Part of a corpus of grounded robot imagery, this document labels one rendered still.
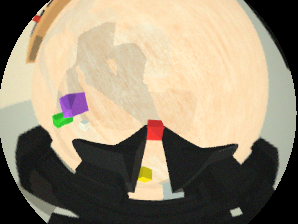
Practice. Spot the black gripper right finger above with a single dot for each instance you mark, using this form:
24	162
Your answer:
186	160

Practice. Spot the red block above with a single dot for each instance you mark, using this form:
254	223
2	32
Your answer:
155	130

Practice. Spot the green block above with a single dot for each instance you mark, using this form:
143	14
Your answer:
58	120
69	120

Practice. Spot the yellow block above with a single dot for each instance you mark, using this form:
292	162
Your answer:
145	174

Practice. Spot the purple block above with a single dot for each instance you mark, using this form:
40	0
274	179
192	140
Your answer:
73	104

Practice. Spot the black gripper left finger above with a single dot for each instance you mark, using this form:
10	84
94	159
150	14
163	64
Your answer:
124	158

